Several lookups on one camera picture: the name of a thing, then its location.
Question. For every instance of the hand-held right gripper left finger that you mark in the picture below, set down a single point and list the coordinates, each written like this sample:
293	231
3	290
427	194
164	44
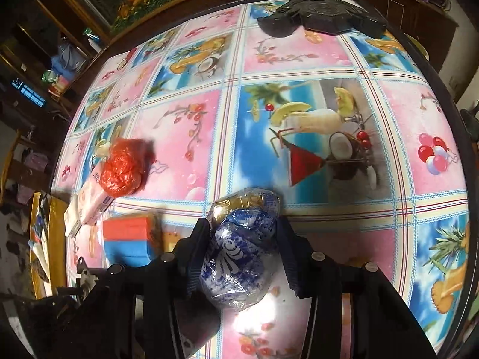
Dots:
194	261

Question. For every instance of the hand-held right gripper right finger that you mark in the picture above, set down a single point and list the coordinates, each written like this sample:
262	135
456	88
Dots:
288	254

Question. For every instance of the blue white patterned packet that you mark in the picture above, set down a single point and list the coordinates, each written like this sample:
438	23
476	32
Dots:
239	254

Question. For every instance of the orange and blue sponge pack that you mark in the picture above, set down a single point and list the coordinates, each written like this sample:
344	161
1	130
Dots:
129	241

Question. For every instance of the red plastic bag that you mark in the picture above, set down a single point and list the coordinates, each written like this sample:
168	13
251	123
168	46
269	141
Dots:
123	168

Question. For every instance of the pink tissue packet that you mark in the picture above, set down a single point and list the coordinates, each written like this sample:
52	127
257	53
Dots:
89	200

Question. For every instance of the yellow chair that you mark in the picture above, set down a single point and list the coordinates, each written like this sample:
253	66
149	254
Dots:
52	239

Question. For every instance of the blue lit window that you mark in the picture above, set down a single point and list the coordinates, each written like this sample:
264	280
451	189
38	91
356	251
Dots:
28	92

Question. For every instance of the blue bag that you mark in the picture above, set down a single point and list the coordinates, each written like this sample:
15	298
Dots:
69	60

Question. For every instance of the white plastic bottle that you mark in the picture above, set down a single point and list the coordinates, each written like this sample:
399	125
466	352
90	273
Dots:
94	44

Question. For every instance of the black plastic fan base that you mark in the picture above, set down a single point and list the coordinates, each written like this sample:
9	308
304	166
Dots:
322	17

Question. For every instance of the wooden sideboard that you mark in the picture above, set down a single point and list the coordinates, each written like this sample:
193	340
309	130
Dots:
430	11

